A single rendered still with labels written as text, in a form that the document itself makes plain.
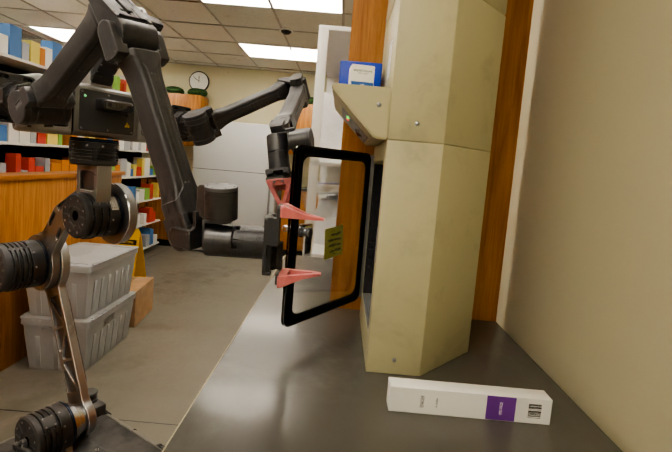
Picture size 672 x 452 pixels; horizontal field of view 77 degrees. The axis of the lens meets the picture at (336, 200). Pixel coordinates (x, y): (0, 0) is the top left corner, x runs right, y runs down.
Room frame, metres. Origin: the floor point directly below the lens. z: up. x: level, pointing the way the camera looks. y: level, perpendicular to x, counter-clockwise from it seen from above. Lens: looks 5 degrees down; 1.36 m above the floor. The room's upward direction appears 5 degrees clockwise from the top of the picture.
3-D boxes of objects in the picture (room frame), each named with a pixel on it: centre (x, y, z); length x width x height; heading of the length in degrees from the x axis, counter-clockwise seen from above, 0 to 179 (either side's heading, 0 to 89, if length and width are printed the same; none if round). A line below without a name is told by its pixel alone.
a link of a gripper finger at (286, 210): (0.74, 0.06, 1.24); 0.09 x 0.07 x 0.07; 89
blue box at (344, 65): (1.07, -0.03, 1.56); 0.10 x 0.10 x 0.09; 0
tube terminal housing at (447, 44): (0.99, -0.22, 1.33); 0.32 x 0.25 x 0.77; 0
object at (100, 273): (2.66, 1.57, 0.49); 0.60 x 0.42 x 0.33; 0
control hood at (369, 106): (0.99, -0.03, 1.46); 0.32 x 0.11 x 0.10; 0
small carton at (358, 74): (0.95, -0.03, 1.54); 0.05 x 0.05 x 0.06; 5
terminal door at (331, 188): (1.01, 0.01, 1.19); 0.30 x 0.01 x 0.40; 145
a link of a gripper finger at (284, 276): (0.74, 0.06, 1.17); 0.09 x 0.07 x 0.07; 89
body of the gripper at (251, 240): (0.74, 0.13, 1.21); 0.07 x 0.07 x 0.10; 89
